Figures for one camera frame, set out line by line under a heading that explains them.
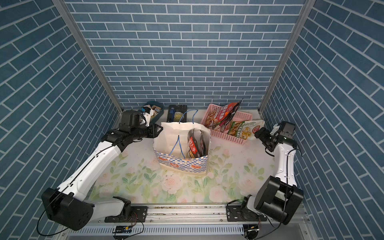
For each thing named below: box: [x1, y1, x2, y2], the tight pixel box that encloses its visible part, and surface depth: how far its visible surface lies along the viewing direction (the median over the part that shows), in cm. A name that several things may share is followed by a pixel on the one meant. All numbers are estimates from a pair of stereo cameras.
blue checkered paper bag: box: [153, 122, 211, 175], surface depth 77 cm
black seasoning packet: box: [187, 128, 200, 159], surface depth 75 cm
